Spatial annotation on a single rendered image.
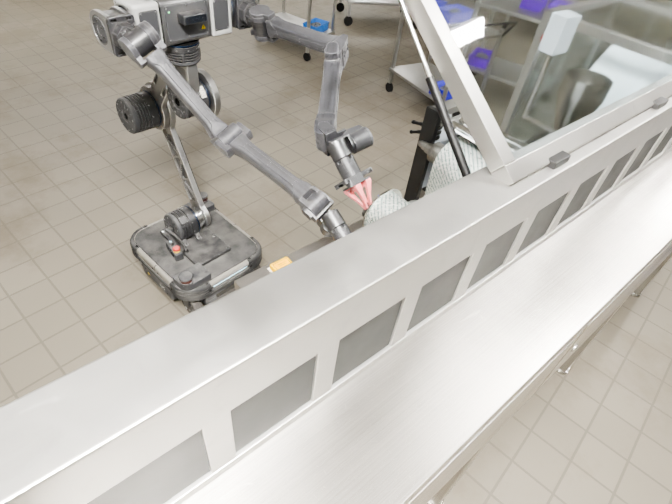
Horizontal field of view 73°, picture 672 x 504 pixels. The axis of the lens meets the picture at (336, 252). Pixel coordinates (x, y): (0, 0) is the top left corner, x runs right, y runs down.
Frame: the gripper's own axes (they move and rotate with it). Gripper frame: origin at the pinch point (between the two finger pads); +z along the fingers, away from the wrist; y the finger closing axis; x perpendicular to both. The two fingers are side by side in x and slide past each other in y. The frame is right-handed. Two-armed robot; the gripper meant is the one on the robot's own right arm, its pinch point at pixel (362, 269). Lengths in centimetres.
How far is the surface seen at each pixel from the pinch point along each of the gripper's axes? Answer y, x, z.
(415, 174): -33.0, 5.7, -18.6
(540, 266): -1, 54, 18
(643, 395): -144, -49, 128
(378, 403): 44, 54, 20
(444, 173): -23.5, 25.1, -11.4
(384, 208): -2.3, 20.7, -10.5
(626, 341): -171, -60, 109
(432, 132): -33.0, 20.9, -25.0
